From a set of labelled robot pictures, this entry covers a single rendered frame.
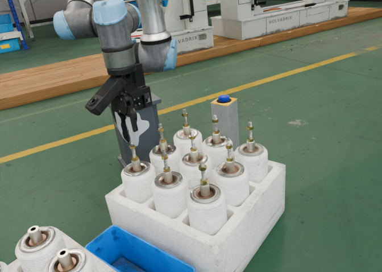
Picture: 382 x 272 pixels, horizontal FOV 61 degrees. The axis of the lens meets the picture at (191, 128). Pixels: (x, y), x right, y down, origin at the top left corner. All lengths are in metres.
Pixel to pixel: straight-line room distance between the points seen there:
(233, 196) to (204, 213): 0.12
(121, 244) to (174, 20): 2.41
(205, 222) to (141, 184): 0.22
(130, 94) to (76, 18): 0.24
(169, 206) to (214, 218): 0.13
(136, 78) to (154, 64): 0.38
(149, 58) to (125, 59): 0.43
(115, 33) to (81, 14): 0.16
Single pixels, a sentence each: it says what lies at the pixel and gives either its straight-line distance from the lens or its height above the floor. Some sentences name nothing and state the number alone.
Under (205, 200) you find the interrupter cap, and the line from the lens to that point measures 0.78.
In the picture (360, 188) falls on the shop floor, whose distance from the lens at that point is 1.29.
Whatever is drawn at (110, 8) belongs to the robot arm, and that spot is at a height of 0.68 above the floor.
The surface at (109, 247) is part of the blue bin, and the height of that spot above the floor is 0.06.
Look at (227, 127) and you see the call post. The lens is 1.16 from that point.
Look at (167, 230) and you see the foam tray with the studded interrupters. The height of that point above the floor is 0.16.
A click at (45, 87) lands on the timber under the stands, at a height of 0.08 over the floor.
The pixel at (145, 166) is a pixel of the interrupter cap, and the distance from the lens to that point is 0.94.
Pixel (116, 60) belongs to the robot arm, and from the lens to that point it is 0.80.
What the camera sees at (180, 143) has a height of 0.24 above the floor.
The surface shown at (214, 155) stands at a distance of 0.99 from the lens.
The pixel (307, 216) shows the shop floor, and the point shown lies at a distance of 1.13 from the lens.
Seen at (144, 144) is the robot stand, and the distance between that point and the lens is 1.34.
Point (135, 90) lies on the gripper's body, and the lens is 0.84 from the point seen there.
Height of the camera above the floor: 0.74
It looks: 26 degrees down
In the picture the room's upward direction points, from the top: 7 degrees counter-clockwise
